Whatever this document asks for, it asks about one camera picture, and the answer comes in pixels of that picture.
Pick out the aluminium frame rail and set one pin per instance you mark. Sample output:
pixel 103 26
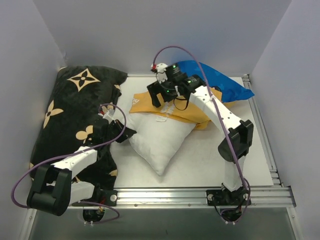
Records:
pixel 265 142
pixel 263 197

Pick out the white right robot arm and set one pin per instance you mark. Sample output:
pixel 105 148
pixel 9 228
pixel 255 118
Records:
pixel 233 148

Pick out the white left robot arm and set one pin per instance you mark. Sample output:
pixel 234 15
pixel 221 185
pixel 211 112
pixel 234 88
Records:
pixel 55 187

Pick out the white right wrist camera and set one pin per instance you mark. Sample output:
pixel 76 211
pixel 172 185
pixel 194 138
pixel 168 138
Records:
pixel 160 72

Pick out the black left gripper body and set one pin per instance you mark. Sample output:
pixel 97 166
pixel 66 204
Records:
pixel 119 128

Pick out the blue and orange pillowcase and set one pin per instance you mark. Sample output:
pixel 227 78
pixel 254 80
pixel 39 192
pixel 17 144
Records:
pixel 200 109

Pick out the white pillow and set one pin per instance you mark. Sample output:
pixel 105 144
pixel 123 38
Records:
pixel 157 138

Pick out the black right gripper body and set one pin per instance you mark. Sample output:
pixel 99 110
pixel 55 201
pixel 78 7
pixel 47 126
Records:
pixel 154 90

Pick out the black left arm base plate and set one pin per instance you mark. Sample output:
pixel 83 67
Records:
pixel 101 197

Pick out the aluminium right frame rail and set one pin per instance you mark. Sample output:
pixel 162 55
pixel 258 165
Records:
pixel 265 142

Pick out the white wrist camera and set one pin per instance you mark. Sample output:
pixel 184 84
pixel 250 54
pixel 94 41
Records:
pixel 109 115
pixel 160 72

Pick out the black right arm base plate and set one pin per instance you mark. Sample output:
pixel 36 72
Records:
pixel 224 197

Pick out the black patterned plush pillow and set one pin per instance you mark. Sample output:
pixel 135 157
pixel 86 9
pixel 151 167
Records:
pixel 79 94

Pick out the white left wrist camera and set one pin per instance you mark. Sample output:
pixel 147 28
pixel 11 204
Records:
pixel 109 115

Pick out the aluminium front frame rail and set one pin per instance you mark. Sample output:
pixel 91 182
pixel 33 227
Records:
pixel 263 197

